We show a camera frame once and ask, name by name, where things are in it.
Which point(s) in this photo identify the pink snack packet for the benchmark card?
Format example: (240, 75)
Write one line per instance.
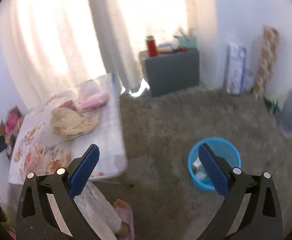
(95, 101)
(68, 104)

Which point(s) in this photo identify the green plastic object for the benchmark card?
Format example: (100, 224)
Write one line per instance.
(272, 103)

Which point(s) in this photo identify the cardboard box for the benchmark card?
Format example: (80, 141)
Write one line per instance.
(15, 110)

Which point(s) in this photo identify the teal holder box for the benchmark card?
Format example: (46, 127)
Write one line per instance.
(187, 42)

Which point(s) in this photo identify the white sheer curtain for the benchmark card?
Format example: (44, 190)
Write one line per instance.
(60, 30)

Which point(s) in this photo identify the grey cabinet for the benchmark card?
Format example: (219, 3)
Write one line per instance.
(171, 72)

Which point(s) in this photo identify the white blue tissue package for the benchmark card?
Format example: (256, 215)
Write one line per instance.
(236, 67)

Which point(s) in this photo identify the beige plastic bag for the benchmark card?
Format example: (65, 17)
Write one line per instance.
(70, 123)

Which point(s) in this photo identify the blue mesh wastebasket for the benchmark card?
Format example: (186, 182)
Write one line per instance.
(233, 155)

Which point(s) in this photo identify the red bottle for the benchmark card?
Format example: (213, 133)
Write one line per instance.
(152, 47)

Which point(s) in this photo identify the person's white trouser leg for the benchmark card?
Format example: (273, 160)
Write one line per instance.
(98, 210)

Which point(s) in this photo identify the cream folded cloth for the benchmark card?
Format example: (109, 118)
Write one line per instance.
(167, 50)

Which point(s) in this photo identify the wooden chopsticks bundle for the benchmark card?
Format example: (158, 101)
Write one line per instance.
(186, 31)

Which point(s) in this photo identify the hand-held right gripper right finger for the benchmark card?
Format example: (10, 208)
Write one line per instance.
(213, 172)

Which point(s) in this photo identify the pink cloth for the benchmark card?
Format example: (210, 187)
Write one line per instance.
(12, 123)

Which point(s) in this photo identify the clear red-printed plastic bag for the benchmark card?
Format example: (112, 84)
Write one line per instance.
(90, 87)

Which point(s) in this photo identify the orange patterned roll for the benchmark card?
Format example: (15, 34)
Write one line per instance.
(267, 60)

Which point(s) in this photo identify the blue folded cloth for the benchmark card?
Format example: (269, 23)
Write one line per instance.
(164, 45)

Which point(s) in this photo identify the white green plastic container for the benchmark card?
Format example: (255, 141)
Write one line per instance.
(199, 173)

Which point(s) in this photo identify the red black small object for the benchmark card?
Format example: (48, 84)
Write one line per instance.
(183, 49)

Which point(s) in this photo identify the lilac slipper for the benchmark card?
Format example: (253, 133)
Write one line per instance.
(127, 217)

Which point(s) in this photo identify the floral cloth covered table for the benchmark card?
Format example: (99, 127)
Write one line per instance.
(105, 140)

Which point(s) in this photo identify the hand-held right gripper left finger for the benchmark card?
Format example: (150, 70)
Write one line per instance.
(84, 170)

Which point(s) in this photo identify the person's foot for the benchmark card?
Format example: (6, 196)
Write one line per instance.
(121, 203)

